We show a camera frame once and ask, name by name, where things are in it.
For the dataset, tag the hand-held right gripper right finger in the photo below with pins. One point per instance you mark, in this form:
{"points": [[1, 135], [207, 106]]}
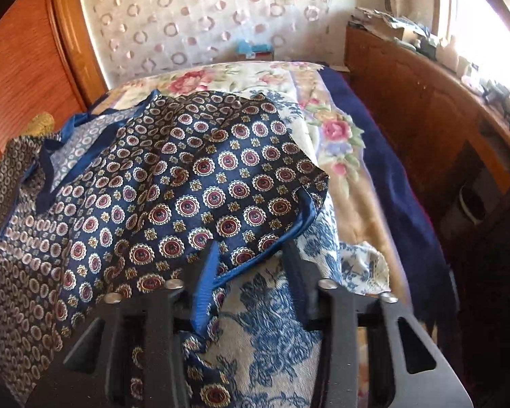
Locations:
{"points": [[302, 289]]}

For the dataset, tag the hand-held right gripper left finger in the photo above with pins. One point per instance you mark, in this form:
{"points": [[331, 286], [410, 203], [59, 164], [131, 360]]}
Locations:
{"points": [[207, 289]]}

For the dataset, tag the navy medallion print garment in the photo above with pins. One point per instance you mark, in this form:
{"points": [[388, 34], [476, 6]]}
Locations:
{"points": [[204, 187]]}

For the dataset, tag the white blue floral cloth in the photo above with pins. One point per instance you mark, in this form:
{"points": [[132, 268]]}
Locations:
{"points": [[263, 314]]}

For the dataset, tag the navy blue blanket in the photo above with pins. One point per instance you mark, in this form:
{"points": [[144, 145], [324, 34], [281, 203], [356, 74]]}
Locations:
{"points": [[399, 204]]}

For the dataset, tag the cream rose print blanket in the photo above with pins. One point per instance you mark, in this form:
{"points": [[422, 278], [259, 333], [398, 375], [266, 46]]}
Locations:
{"points": [[335, 136]]}

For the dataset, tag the grey bucket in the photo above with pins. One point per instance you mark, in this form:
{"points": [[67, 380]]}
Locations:
{"points": [[471, 204]]}

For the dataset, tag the wooden cabinet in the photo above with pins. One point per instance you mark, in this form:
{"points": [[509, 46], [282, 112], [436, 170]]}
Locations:
{"points": [[412, 93]]}

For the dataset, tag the yellow pillow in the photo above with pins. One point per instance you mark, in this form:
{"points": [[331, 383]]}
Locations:
{"points": [[40, 122]]}

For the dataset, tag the light blue box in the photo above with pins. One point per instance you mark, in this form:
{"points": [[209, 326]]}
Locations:
{"points": [[255, 49]]}

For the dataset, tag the clutter on cabinet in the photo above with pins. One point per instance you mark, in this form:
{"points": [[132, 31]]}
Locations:
{"points": [[408, 29]]}

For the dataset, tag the wooden wardrobe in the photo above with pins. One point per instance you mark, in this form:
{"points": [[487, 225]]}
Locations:
{"points": [[21, 72]]}

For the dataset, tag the bright window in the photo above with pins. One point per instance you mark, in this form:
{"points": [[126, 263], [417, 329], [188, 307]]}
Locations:
{"points": [[488, 17]]}

